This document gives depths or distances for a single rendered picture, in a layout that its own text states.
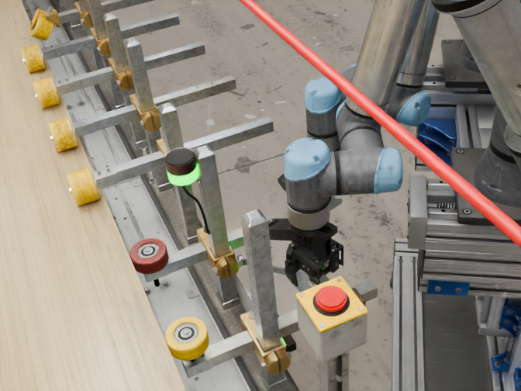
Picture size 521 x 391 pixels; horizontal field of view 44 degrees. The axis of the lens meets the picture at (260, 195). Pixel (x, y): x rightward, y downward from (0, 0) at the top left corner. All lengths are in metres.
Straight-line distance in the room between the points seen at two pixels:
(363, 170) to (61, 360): 0.66
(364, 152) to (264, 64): 2.88
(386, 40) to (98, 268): 0.76
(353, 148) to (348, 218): 1.70
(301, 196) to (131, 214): 0.98
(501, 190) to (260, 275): 0.48
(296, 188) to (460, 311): 1.22
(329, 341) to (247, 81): 3.02
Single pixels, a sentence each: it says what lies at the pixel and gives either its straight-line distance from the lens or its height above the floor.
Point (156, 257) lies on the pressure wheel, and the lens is 1.40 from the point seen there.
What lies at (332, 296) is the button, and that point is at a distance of 0.84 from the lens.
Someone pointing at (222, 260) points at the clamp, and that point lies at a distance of 1.41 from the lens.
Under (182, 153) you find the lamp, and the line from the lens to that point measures 1.25.
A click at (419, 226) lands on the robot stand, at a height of 0.97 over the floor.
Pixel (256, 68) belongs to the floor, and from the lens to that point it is 3.90.
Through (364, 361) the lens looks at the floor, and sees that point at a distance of 2.30.
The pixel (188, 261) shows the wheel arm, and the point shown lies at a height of 0.85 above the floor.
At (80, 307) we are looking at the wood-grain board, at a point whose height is 0.90.
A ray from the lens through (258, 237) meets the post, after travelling 1.07.
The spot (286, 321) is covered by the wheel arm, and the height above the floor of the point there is 0.82.
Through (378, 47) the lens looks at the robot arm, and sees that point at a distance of 1.08.
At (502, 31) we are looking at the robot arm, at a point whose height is 1.46.
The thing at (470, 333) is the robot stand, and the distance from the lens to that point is 2.14.
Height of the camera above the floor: 1.87
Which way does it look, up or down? 40 degrees down
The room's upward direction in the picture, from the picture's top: 6 degrees counter-clockwise
